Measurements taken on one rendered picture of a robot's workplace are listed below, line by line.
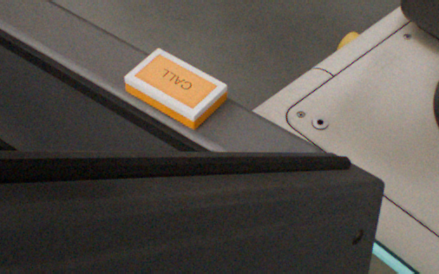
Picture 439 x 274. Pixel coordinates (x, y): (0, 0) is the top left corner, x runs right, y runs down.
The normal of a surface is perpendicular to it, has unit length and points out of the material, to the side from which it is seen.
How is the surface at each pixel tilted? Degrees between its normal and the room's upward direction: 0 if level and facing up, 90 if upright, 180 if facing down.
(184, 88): 0
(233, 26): 0
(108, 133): 90
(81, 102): 90
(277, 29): 0
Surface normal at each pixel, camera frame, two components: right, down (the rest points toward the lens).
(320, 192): 0.89, 0.05
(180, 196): 0.72, -0.60
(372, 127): 0.00, -0.66
